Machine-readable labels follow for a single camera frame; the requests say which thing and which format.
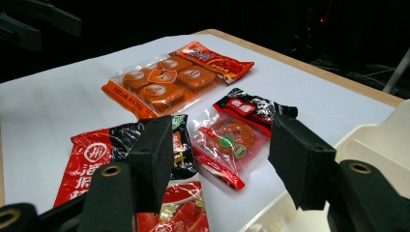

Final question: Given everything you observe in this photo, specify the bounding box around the red tomato soup packet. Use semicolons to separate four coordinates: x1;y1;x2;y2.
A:
134;180;211;232

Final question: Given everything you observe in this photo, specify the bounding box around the white plastic basket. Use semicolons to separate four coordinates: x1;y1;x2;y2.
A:
240;99;410;232

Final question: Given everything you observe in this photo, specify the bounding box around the dark bar-shaped device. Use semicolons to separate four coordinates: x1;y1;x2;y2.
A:
0;0;82;52

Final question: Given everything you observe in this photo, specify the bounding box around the grey metal stand leg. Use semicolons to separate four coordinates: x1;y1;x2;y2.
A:
382;47;410;95

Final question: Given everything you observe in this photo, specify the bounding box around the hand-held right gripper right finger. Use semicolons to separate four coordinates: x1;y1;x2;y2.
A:
267;113;338;211

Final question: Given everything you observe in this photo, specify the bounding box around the orange seasoning block packet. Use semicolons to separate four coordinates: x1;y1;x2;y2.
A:
101;41;255;121

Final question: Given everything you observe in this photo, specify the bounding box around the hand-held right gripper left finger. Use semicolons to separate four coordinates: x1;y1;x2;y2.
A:
125;115;175;216

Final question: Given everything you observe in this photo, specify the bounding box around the small red black seasoning packet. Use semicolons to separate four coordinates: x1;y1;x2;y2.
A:
189;87;299;190

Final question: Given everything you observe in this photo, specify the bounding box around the white table sheet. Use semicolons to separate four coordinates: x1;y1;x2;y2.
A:
0;33;396;232

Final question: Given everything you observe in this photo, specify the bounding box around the large red black soup packet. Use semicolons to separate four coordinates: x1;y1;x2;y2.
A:
52;114;199;209

